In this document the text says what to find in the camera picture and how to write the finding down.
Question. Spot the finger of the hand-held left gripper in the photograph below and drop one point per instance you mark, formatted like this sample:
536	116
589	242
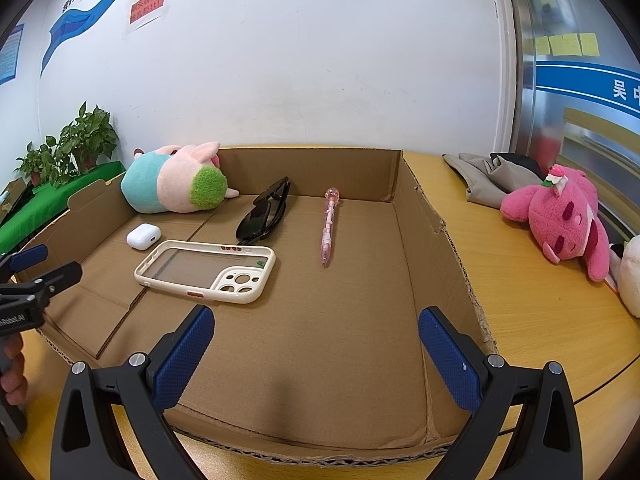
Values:
30	256
60	275

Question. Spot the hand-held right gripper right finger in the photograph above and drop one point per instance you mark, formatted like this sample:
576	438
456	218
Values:
450	360

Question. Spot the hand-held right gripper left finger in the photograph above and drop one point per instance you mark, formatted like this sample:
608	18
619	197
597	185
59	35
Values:
182	355

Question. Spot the white clear phone case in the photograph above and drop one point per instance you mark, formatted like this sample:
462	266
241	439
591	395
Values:
240	292

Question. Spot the white earbuds case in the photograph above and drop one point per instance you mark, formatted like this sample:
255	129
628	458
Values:
142	236

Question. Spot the brown cardboard box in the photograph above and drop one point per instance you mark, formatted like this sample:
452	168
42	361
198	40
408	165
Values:
325	335

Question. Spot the pastel pig plush toy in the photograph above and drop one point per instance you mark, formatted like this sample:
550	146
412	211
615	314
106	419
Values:
170	180

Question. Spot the black sunglasses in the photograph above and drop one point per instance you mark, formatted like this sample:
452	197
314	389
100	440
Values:
255	225

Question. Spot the pink pen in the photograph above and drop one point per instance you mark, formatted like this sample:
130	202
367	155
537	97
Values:
327	230

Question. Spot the person's left hand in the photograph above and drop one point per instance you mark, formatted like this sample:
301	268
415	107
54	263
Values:
14	382

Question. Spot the small brown carton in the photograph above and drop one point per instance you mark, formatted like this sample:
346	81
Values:
11	197

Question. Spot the small potted green plant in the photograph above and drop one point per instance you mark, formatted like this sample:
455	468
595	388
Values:
35	162

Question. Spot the large potted green plant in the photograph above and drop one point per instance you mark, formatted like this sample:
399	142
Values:
87	135

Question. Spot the pink bear plush toy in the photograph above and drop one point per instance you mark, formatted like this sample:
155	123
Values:
555	215

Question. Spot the grey cloth bag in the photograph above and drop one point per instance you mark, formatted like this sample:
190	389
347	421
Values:
480	175

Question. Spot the white panda plush toy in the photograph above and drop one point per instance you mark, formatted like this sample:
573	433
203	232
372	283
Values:
631	270

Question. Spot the black cloth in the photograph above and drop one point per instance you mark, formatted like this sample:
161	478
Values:
520	162

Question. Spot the frosted glass door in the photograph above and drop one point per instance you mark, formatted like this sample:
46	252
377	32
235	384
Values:
550	110

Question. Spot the yellow sticky note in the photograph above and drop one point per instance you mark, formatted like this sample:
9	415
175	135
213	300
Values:
589	44
543	45
573	45
558	45

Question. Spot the blue framed wall poster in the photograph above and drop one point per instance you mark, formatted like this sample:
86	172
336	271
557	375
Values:
10	55

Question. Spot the blue wall banner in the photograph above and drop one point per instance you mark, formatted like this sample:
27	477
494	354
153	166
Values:
75	22

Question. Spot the red wall sign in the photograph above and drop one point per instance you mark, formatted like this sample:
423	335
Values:
148	6

